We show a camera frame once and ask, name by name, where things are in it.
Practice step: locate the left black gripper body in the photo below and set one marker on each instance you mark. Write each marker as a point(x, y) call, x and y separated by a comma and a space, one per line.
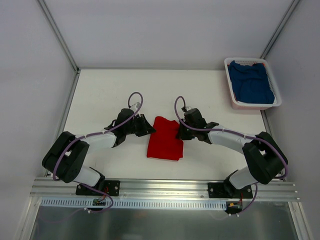
point(141, 125)

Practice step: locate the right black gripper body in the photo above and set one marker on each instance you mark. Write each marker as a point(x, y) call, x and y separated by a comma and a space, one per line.
point(185, 131)

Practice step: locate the red t shirt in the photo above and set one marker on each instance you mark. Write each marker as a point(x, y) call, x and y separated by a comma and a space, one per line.
point(164, 144)

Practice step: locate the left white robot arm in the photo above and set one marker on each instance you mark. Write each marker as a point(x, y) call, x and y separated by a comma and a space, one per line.
point(65, 159)

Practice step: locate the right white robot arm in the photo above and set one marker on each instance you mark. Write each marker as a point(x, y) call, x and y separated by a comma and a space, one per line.
point(263, 157)

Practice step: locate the white plastic basket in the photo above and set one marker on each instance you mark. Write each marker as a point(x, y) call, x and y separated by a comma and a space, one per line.
point(237, 105)

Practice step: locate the blue t shirt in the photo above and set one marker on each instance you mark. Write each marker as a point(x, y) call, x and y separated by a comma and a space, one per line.
point(250, 83)

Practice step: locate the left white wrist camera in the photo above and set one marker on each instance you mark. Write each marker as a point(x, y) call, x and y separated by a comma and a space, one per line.
point(135, 107)

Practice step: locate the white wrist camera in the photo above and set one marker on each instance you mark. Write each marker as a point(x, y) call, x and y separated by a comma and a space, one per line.
point(135, 107)
point(186, 108)

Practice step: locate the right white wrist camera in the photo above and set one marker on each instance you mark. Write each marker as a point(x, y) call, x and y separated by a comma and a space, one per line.
point(186, 108)

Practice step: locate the aluminium mounting rail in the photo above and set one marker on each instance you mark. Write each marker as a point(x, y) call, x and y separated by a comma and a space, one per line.
point(161, 189)

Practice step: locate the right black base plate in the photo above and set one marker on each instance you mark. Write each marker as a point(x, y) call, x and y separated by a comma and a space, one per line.
point(220, 190)

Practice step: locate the white slotted cable duct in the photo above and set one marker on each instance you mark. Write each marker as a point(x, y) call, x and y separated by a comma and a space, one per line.
point(215, 205)

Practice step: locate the left aluminium frame post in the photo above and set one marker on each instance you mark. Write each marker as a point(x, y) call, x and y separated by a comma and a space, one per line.
point(57, 33)

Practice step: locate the aluminium frame post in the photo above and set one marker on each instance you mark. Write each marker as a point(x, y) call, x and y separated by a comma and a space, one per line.
point(57, 33)
point(280, 27)

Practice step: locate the right aluminium frame post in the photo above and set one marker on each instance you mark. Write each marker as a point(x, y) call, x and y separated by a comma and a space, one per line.
point(280, 27)

